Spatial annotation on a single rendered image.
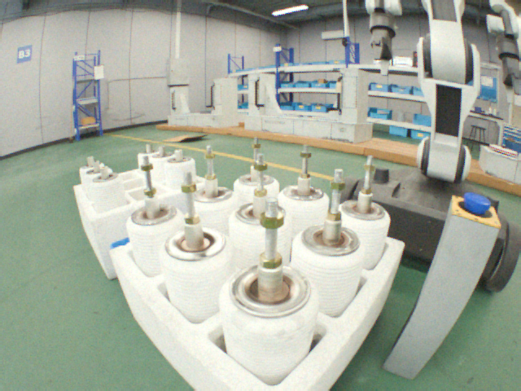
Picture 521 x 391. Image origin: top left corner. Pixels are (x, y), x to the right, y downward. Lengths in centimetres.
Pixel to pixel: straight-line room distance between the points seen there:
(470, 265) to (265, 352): 25
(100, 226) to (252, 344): 50
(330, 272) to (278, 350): 11
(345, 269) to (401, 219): 42
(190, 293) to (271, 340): 12
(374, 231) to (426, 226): 32
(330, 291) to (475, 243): 19
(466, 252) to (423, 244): 38
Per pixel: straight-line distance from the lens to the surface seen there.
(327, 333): 30
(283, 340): 22
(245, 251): 36
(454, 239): 32
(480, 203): 33
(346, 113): 247
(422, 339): 42
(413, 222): 69
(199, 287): 29
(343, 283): 31
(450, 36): 81
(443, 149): 85
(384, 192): 70
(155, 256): 39
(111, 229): 66
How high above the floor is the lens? 41
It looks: 21 degrees down
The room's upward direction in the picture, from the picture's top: straight up
